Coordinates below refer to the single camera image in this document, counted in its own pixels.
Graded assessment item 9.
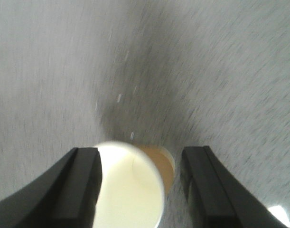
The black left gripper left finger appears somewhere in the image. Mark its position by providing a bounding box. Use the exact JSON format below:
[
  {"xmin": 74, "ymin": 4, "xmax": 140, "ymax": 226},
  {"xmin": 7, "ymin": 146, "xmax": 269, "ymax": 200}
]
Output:
[{"xmin": 0, "ymin": 147, "xmax": 103, "ymax": 228}]

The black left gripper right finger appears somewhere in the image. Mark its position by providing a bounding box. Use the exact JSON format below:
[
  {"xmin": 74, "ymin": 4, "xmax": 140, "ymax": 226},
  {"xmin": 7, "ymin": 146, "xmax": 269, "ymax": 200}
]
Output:
[{"xmin": 180, "ymin": 146, "xmax": 285, "ymax": 228}]

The brown paper cup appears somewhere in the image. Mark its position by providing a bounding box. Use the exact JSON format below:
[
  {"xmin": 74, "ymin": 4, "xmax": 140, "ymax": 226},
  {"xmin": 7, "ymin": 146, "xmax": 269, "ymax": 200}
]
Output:
[{"xmin": 93, "ymin": 141, "xmax": 176, "ymax": 228}]

